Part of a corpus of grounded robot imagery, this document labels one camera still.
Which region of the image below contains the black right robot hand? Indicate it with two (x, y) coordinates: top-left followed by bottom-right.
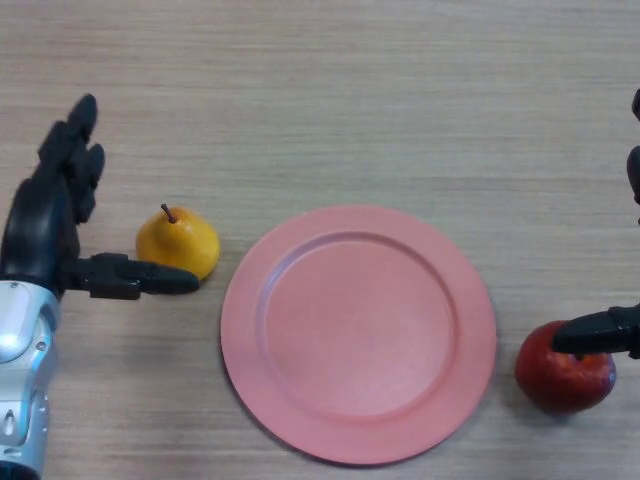
(552, 88), (640, 360)

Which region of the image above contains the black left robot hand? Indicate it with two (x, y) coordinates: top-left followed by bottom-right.
(0, 93), (201, 302)

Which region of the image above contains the yellow pear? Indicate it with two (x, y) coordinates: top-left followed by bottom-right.
(135, 203), (221, 281)

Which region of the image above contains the pink round plate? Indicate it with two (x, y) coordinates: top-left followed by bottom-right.
(220, 204), (498, 467)

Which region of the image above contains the red apple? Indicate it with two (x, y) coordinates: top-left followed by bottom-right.
(514, 319), (617, 415)

